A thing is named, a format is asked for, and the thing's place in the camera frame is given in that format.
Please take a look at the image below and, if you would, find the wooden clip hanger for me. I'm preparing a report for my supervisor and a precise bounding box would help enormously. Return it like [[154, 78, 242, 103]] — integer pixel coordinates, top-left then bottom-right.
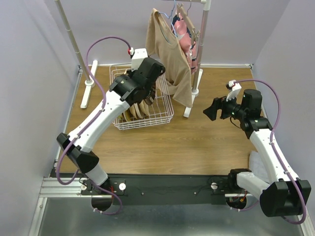
[[176, 0, 200, 44]]

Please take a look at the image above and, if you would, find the black rimmed striped plate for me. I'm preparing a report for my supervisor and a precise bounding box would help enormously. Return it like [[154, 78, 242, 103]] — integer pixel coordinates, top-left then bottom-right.
[[144, 83, 156, 106]]

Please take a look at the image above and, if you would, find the blue wire hanger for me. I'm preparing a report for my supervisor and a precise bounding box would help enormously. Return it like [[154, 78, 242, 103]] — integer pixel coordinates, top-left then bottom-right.
[[158, 0, 177, 37]]

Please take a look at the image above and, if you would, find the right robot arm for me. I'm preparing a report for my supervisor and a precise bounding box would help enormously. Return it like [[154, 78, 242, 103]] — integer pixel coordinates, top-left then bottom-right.
[[203, 89, 311, 218]]

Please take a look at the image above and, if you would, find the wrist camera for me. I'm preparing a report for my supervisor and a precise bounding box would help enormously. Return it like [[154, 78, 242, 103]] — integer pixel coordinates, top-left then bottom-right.
[[226, 80, 242, 102], [128, 47, 148, 71]]

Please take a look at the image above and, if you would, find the pink patterned garment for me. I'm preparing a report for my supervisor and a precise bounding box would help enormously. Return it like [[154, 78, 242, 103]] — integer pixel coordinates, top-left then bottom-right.
[[171, 13, 197, 74]]

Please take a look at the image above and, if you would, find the white wire dish rack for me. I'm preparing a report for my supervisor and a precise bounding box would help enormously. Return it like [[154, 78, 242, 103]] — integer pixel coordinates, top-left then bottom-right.
[[113, 75, 174, 130]]

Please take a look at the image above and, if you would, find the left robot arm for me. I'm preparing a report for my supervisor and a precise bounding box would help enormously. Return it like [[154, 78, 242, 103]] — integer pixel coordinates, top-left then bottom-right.
[[56, 58, 165, 194]]

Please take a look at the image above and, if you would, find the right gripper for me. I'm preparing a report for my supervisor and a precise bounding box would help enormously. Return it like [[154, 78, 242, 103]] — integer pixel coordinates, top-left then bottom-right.
[[203, 91, 247, 120]]

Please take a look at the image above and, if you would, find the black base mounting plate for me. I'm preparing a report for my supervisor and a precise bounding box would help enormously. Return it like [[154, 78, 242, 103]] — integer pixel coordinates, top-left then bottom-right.
[[81, 169, 256, 207]]

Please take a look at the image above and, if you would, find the grey folded cloth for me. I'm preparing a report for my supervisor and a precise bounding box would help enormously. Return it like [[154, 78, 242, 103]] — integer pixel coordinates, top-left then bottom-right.
[[249, 151, 269, 183]]

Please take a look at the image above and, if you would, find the white leaf pattern plate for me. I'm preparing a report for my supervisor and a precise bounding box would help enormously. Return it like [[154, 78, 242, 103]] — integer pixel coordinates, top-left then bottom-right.
[[133, 103, 143, 119]]

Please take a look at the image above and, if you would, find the beige t-shirt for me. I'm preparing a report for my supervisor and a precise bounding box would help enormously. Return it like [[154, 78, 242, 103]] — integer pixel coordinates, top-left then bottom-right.
[[145, 8, 192, 108]]

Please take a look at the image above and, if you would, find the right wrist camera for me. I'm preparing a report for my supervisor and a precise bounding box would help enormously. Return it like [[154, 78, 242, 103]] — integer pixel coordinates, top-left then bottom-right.
[[226, 80, 242, 102]]

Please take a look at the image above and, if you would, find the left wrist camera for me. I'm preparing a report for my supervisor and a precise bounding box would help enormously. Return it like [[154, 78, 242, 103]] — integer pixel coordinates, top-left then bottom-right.
[[128, 47, 148, 71]]

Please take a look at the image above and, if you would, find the green yellow woven mat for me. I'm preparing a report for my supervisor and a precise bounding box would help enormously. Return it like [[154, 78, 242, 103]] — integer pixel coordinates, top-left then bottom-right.
[[121, 69, 131, 122]]

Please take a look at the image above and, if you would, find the bird pattern plate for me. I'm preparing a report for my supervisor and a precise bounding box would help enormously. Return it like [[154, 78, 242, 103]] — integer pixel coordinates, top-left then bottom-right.
[[139, 100, 150, 118], [124, 109, 135, 122]]

